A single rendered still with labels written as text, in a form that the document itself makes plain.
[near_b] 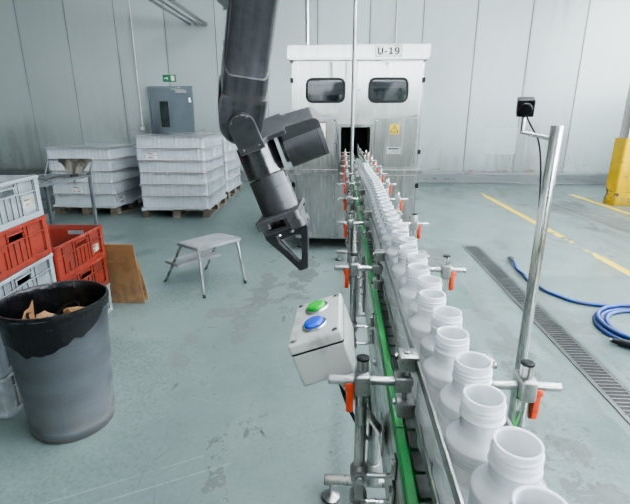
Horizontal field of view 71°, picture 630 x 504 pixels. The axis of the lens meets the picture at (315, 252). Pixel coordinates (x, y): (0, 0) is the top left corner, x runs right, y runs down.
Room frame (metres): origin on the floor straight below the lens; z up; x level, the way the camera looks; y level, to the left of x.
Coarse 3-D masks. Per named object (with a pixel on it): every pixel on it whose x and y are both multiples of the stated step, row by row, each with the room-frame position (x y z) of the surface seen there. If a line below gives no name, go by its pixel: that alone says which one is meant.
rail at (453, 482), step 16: (384, 256) 0.92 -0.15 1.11; (384, 288) 0.90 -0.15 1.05; (400, 304) 0.65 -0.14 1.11; (416, 368) 0.48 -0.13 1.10; (416, 416) 0.46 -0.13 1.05; (432, 416) 0.38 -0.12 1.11; (416, 432) 0.45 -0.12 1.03; (448, 464) 0.31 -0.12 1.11; (432, 480) 0.36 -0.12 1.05; (448, 480) 0.31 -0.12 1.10; (432, 496) 0.35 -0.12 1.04
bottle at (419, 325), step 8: (424, 296) 0.56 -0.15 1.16; (432, 296) 0.59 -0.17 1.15; (440, 296) 0.58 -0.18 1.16; (424, 304) 0.56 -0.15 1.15; (432, 304) 0.56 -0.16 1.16; (440, 304) 0.56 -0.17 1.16; (424, 312) 0.56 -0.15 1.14; (432, 312) 0.56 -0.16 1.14; (416, 320) 0.57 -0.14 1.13; (424, 320) 0.56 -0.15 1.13; (416, 328) 0.56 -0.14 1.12; (424, 328) 0.55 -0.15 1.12; (416, 336) 0.56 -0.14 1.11; (408, 344) 0.58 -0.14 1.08; (416, 344) 0.56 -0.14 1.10; (416, 376) 0.55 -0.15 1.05; (416, 384) 0.55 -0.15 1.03; (416, 392) 0.55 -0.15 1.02
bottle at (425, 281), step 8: (424, 280) 0.65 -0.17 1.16; (432, 280) 0.65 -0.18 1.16; (440, 280) 0.63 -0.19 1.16; (416, 288) 0.64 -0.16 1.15; (424, 288) 0.62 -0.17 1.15; (432, 288) 0.62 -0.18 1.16; (440, 288) 0.62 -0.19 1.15; (416, 296) 0.63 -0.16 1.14; (408, 304) 0.64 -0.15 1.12; (416, 304) 0.62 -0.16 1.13; (408, 312) 0.63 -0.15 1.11; (416, 312) 0.61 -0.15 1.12; (408, 320) 0.63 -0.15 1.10
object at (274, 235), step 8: (272, 224) 0.65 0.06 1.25; (288, 224) 0.63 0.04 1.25; (264, 232) 0.63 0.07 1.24; (272, 232) 0.63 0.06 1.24; (280, 232) 0.63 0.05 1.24; (288, 232) 0.64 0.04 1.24; (296, 232) 0.63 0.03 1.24; (304, 232) 0.63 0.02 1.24; (272, 240) 0.63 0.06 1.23; (304, 240) 0.63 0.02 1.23; (280, 248) 0.64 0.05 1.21; (304, 248) 0.64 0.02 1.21; (288, 256) 0.64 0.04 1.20; (304, 256) 0.64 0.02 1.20; (296, 264) 0.64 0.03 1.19; (304, 264) 0.64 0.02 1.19
